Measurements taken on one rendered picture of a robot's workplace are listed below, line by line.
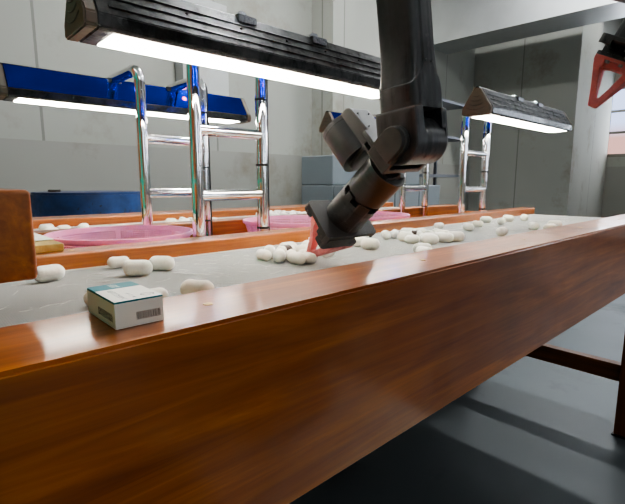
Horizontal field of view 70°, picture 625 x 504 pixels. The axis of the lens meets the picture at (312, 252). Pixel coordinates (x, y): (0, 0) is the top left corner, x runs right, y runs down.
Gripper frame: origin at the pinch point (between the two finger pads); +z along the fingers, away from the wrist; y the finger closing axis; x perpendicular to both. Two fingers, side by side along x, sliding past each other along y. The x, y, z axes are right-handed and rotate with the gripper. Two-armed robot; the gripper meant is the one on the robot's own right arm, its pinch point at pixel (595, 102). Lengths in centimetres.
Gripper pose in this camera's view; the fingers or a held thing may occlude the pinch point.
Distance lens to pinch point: 91.7
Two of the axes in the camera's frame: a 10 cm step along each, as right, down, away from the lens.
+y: -6.9, 1.1, -7.2
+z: -3.3, 8.3, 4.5
